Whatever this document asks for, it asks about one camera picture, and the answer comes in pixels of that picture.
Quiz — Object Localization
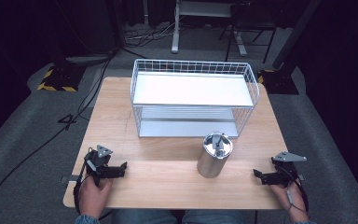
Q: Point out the silver steel cup with lid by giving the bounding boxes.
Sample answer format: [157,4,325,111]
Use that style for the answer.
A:
[196,132,234,179]

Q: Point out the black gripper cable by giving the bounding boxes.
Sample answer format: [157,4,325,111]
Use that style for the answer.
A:
[73,161,90,217]
[279,164,310,217]

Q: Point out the black chair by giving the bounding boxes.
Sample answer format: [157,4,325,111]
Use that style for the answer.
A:
[218,2,279,64]

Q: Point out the person's left hand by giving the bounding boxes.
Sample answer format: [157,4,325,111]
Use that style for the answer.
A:
[78,176,115,220]

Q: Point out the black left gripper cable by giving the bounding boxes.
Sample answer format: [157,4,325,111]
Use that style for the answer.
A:
[73,161,90,217]

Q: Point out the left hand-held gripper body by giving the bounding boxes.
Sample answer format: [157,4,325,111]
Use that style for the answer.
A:
[84,144,121,187]

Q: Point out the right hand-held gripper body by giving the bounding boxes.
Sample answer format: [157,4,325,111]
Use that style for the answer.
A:
[262,150,308,189]

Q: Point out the person's right hand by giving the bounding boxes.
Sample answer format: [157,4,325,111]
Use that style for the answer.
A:
[268,183,310,224]

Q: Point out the black stand base with pole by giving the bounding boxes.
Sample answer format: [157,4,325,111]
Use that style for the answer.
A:
[256,0,323,95]

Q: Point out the long black floor cable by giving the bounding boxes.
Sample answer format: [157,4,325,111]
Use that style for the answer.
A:
[0,50,117,223]

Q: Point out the white wire shelf rack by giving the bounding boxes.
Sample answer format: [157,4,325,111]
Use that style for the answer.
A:
[130,58,261,138]

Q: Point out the black stand base striped tape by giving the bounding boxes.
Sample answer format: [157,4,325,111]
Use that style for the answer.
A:
[36,63,88,93]

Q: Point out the white desk frame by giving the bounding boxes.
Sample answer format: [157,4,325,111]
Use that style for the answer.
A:
[171,0,248,57]

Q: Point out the person's legs in jeans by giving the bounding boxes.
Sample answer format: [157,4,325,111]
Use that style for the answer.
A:
[111,209,256,224]

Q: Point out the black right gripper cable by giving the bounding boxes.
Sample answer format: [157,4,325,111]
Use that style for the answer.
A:
[279,164,310,217]

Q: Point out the bundle of floor cables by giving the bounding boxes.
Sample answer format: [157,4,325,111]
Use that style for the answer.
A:
[124,19,181,42]

